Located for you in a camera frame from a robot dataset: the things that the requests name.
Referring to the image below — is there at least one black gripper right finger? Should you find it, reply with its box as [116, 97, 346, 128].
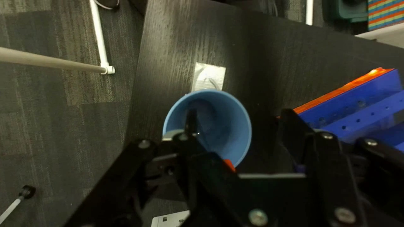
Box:
[276, 107, 404, 227]

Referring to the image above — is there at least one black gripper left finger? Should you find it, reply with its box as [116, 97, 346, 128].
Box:
[62, 107, 242, 227]

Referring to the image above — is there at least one orange handled thin tool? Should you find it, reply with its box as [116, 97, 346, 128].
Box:
[222, 157, 238, 172]

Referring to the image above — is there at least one large blue plastic cup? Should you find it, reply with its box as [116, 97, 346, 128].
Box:
[161, 88, 254, 167]

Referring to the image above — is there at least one blue and orange rack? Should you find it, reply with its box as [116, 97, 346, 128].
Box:
[291, 65, 404, 154]

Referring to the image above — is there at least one striped colourful backdrop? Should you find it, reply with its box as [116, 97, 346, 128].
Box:
[367, 0, 404, 31]

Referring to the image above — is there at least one black knob white rod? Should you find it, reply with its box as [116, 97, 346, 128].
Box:
[0, 184, 38, 227]

